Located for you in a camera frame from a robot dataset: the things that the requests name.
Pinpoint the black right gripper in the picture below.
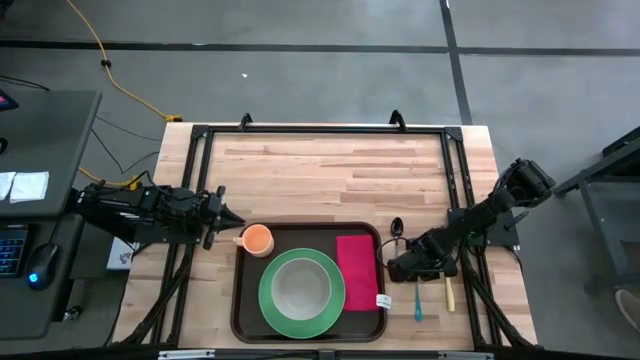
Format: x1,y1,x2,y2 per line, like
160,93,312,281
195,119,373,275
387,230,459,284

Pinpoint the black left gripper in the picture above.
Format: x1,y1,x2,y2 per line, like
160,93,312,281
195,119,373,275
199,187,246,251

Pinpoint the orange ribbed mug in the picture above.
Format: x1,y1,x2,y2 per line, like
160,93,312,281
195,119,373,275
232,223,275,259

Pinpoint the black spoon teal handle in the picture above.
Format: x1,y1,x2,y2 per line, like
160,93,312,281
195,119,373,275
389,216,404,256

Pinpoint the black knife cream handle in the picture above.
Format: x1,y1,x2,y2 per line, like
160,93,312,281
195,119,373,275
444,277,457,313

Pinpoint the red cloth napkin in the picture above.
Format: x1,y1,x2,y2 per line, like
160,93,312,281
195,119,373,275
335,233,393,313

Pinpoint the green plate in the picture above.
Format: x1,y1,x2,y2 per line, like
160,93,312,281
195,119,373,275
257,247,347,340

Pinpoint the beige bowl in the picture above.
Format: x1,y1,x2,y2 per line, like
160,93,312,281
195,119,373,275
270,257,332,321

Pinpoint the dark brown serving tray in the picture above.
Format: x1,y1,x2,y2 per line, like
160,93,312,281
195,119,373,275
229,221,389,345

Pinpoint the white printed box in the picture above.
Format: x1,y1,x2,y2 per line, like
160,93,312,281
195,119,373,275
106,236,139,271

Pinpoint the black computer mouse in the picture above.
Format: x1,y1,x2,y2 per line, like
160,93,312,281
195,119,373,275
25,243,60,291

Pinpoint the dark metal stand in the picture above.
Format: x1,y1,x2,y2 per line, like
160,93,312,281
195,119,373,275
552,127,640,294

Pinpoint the grey side desk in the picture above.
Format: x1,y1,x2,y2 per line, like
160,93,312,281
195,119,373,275
0,89,104,341

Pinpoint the white paper towel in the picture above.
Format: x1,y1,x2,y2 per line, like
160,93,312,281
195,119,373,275
9,171,51,204
0,171,17,201

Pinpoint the person's shoe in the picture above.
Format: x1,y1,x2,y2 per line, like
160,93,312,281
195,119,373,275
614,288,640,334

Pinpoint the backlit black keyboard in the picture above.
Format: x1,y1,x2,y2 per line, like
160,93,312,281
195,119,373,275
0,225,30,280

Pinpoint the black device pink screen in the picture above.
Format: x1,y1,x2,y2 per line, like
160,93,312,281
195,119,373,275
0,88,20,114

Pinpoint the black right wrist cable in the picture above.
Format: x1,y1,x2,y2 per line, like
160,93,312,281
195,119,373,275
375,236,417,275

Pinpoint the silver metal bracket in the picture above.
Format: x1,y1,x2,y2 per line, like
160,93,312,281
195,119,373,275
157,349,217,360
437,351,495,360

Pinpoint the black aluminium rig frame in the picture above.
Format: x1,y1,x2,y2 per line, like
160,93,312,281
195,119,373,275
107,109,539,351

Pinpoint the yellow extension cable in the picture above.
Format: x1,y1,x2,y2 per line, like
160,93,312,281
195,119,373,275
64,0,184,190

